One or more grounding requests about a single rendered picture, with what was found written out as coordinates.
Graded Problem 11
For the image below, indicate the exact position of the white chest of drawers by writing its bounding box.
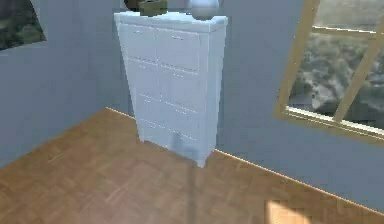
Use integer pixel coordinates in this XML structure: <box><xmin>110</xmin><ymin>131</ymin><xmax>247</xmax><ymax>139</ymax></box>
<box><xmin>113</xmin><ymin>11</ymin><xmax>229</xmax><ymax>169</ymax></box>

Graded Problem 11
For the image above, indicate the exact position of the silver round vase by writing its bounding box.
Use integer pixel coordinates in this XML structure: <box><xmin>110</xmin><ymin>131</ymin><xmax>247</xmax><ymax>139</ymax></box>
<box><xmin>188</xmin><ymin>0</ymin><xmax>221</xmax><ymax>21</ymax></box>

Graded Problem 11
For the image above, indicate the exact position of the olive green box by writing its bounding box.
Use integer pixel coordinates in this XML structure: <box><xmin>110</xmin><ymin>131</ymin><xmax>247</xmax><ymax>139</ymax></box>
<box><xmin>138</xmin><ymin>0</ymin><xmax>169</xmax><ymax>18</ymax></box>

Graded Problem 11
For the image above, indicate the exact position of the wooden framed window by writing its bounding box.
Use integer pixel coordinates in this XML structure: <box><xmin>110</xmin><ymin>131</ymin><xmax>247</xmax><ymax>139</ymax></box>
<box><xmin>273</xmin><ymin>0</ymin><xmax>384</xmax><ymax>148</ymax></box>

